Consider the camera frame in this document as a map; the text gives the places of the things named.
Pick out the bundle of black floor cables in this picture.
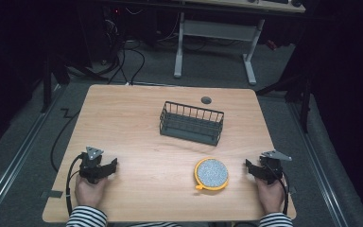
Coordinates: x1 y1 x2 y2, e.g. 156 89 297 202
92 6 182 85

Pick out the round yellow-rimmed grey sponge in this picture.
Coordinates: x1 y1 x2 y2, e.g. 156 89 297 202
193 157 230 192

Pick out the black metal stand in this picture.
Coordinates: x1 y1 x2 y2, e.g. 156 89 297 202
255 72 313 134
40 50 72 114

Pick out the person's right hand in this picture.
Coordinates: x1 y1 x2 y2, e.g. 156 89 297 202
254 176 286 216

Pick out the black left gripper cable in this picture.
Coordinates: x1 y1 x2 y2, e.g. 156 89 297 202
64 153 85 218

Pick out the white-legged wooden desk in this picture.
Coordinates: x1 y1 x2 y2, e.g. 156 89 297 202
172 0 307 87

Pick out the dark wire basket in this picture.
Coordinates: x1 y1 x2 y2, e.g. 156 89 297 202
159 100 226 148

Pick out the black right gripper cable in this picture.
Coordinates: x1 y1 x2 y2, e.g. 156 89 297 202
264 162 290 217

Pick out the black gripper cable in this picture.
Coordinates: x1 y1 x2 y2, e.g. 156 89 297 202
64 153 85 218
264 162 290 217

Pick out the black cable on floor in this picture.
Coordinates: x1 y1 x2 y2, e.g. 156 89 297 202
49 107 81 174

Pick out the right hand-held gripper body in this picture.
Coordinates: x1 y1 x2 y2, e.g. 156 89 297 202
258 149 293 185

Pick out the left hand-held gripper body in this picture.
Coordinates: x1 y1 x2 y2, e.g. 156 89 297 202
78 146 109 185

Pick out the person's left hand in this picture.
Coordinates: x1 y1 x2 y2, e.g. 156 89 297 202
74 174 109 210

